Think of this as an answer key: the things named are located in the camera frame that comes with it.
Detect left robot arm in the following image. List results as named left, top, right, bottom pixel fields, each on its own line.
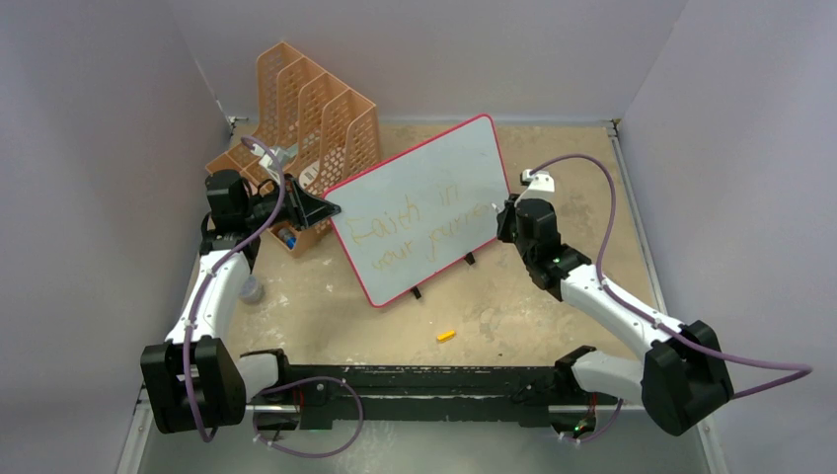
left=140, top=169, right=341, bottom=441

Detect yellow marker cap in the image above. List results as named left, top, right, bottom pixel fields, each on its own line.
left=436, top=331, right=456, bottom=343

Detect clear plastic jar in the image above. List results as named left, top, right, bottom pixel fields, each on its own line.
left=239, top=275, right=265, bottom=305

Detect orange plastic file organizer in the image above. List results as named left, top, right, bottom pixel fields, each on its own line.
left=204, top=41, right=385, bottom=258

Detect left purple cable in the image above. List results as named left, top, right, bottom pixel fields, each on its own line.
left=184, top=135, right=289, bottom=444

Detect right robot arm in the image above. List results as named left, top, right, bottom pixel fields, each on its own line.
left=497, top=194, right=734, bottom=435

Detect whiteboard wire stand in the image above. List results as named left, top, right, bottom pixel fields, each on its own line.
left=409, top=251, right=478, bottom=301

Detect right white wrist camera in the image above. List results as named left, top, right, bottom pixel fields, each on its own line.
left=520, top=169, right=556, bottom=200

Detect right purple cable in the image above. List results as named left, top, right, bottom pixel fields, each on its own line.
left=529, top=153, right=814, bottom=446

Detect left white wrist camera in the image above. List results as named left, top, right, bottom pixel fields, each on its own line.
left=257, top=146, right=299, bottom=173

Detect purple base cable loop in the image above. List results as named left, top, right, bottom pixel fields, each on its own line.
left=251, top=376, right=365, bottom=459

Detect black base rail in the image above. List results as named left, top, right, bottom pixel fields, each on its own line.
left=255, top=364, right=616, bottom=430

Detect small items in organizer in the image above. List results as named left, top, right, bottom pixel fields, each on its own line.
left=276, top=227, right=297, bottom=250

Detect pink framed whiteboard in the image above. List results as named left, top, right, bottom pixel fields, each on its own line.
left=323, top=114, right=509, bottom=307

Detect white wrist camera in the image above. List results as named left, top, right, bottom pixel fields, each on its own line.
left=520, top=169, right=556, bottom=200
left=257, top=146, right=299, bottom=173

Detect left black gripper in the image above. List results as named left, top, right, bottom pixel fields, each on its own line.
left=241, top=174, right=338, bottom=231

